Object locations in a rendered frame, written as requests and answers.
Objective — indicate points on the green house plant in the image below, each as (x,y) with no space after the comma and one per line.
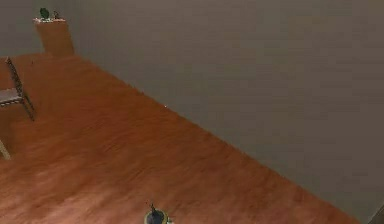
(44,13)

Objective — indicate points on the small dark figurine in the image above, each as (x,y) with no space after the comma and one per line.
(56,14)

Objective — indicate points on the brown wooden pedestal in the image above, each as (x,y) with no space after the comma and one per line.
(55,37)

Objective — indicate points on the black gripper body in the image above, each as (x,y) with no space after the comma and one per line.
(155,217)

